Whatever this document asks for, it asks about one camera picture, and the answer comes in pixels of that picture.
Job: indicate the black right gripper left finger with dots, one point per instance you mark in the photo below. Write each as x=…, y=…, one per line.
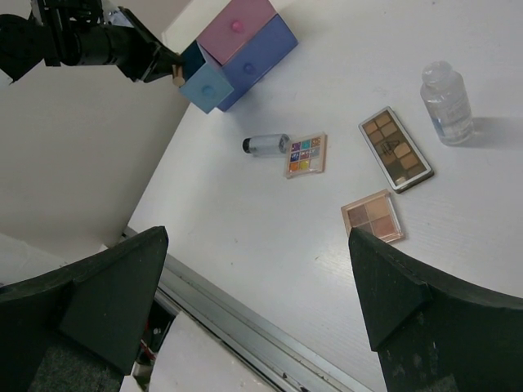
x=79, y=327

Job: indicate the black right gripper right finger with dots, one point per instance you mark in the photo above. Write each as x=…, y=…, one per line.
x=431, y=330

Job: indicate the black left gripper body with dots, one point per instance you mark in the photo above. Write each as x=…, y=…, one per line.
x=82, y=33

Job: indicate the rose gold lipstick tube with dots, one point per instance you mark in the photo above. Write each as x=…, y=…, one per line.
x=177, y=76

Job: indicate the light blue drawer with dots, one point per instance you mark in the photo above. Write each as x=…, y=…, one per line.
x=206, y=85

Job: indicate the white drawer cabinet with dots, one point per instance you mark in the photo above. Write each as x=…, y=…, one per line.
x=195, y=17

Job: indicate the pink drawer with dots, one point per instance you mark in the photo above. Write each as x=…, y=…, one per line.
x=234, y=26

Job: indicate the clear glitter bottle black cap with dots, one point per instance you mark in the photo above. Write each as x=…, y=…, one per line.
x=266, y=145

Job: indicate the clear plastic bottle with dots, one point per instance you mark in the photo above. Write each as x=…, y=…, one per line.
x=444, y=94

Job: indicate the white taped cover panel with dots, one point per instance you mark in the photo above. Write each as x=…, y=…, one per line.
x=191, y=359

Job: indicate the square pink eyeshadow palette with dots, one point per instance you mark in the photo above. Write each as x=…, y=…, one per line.
x=374, y=214

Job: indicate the long brown eyeshadow palette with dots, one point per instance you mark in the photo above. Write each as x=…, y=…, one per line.
x=400, y=160

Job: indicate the purple drawer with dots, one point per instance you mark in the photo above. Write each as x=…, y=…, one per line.
x=258, y=56

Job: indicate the colourful eyeshadow palette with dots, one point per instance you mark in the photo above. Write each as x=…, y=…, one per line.
x=306, y=155

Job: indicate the aluminium rail frame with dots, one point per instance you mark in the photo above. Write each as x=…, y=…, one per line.
x=274, y=355

